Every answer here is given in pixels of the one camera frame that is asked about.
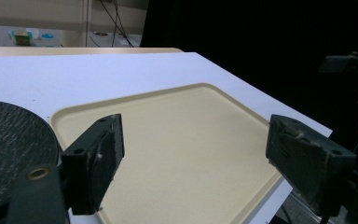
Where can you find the green and yellow box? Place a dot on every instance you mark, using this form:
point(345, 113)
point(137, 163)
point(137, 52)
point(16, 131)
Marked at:
point(21, 37)

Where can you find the round black textured board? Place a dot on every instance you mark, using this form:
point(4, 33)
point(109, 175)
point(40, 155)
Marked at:
point(12, 149)

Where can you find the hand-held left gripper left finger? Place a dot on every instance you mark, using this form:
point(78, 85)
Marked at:
point(90, 165)

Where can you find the beige plastic tray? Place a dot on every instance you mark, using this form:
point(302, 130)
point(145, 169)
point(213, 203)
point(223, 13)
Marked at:
point(180, 146)

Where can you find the blue round lid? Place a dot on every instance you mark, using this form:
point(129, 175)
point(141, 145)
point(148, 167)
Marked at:
point(47, 36)

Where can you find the light wooden table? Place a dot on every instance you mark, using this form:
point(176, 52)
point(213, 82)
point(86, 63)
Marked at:
point(74, 50)

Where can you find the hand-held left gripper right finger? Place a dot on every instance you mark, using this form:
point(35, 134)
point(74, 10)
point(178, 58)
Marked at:
point(307, 155)

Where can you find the black curtain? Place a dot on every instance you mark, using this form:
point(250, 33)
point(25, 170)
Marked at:
point(261, 40)

